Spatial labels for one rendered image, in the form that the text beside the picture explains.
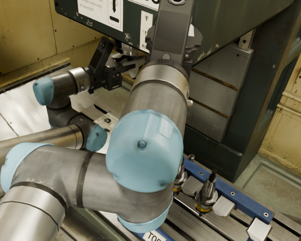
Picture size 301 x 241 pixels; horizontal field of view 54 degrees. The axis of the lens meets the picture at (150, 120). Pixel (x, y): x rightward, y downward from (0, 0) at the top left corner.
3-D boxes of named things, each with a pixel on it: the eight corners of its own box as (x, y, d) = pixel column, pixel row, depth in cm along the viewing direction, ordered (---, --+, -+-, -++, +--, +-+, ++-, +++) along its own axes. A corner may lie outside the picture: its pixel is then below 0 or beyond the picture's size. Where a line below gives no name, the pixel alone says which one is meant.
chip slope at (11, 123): (14, 222, 140) (0, 188, 124) (-49, 151, 171) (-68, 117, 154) (138, 132, 195) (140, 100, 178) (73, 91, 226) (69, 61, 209)
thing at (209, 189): (217, 191, 87) (222, 177, 83) (211, 202, 84) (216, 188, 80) (203, 185, 89) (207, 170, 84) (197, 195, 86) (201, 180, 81)
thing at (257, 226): (261, 247, 76) (262, 246, 76) (243, 234, 79) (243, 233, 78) (272, 228, 81) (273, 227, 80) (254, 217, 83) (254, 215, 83)
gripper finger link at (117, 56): (128, 62, 107) (110, 72, 101) (128, 47, 103) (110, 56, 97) (134, 65, 106) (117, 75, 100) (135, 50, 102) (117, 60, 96)
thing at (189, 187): (191, 199, 87) (192, 197, 86) (177, 189, 89) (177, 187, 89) (204, 184, 91) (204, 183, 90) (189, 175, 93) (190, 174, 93)
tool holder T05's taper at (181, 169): (187, 175, 91) (190, 160, 87) (176, 181, 89) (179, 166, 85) (177, 166, 94) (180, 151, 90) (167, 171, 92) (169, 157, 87)
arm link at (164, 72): (128, 74, 35) (197, 85, 34) (136, 57, 38) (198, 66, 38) (127, 123, 40) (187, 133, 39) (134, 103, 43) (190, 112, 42)
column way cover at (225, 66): (220, 145, 150) (249, 53, 117) (149, 105, 172) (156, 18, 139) (225, 140, 153) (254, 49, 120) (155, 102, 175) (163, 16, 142)
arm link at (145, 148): (102, 192, 32) (98, 134, 26) (126, 127, 40) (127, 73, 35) (174, 206, 31) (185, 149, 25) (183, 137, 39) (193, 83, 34)
